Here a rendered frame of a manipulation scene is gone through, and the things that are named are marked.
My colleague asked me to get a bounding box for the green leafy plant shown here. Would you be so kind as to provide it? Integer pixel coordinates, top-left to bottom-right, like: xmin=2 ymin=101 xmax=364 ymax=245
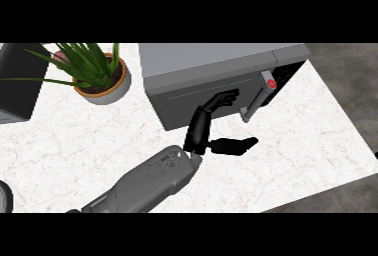
xmin=0 ymin=43 xmax=123 ymax=89

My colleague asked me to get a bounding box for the dark grey microwave door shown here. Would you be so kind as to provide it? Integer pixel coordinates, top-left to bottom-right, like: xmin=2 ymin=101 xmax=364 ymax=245
xmin=144 ymin=68 xmax=280 ymax=132

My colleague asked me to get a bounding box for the grey microwave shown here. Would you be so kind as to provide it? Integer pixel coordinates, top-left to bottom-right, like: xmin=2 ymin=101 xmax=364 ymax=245
xmin=138 ymin=43 xmax=314 ymax=132

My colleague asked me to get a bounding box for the white and orange plant pot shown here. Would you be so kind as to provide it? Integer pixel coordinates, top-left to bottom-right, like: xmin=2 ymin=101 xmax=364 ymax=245
xmin=72 ymin=52 xmax=134 ymax=106

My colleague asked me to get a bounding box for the grey round object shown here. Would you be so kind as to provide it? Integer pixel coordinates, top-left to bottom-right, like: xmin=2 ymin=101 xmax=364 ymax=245
xmin=0 ymin=179 xmax=17 ymax=214

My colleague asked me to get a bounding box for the black and grey appliance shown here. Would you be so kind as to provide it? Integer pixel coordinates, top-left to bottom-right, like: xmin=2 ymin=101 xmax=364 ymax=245
xmin=0 ymin=43 xmax=54 ymax=125

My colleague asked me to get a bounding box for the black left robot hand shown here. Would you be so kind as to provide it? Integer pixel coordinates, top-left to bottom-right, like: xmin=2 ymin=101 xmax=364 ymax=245
xmin=182 ymin=88 xmax=261 ymax=157

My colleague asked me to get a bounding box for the small pink object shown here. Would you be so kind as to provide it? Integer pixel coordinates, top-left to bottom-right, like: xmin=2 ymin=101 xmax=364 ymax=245
xmin=52 ymin=50 xmax=72 ymax=66

